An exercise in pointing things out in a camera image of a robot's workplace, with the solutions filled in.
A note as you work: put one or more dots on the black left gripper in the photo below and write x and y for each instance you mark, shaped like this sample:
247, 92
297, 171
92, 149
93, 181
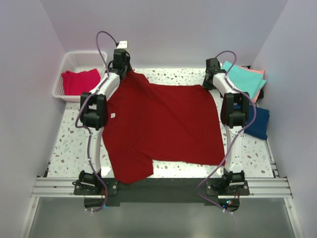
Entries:
129, 67

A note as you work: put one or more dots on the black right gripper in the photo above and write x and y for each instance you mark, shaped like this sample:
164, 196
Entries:
208, 87

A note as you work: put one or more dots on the dark red t-shirt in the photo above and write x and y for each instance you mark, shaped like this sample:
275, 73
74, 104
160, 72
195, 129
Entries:
149, 122

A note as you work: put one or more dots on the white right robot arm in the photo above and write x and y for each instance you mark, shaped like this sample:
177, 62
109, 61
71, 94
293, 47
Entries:
234, 115

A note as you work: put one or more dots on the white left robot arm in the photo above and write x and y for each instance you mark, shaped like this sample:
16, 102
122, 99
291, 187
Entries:
93, 117

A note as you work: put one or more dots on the teal folded t-shirt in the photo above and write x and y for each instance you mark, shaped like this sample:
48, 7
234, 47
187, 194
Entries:
236, 75

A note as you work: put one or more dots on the white plastic laundry basket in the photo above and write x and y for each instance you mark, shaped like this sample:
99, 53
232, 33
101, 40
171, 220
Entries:
76, 61

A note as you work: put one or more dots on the magenta t-shirt in basket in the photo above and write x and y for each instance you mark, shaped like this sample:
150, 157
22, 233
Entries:
75, 84

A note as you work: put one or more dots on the pink folded t-shirt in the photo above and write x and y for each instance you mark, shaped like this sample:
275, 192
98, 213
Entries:
253, 82

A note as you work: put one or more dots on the navy blue folded t-shirt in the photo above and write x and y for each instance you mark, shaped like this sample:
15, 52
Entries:
258, 128

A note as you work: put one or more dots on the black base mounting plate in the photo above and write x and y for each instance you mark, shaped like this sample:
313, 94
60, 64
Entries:
231, 203

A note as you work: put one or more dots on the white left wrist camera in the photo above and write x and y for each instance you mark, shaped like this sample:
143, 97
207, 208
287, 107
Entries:
122, 45

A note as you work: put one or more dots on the aluminium frame rail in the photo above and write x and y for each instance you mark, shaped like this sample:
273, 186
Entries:
253, 187

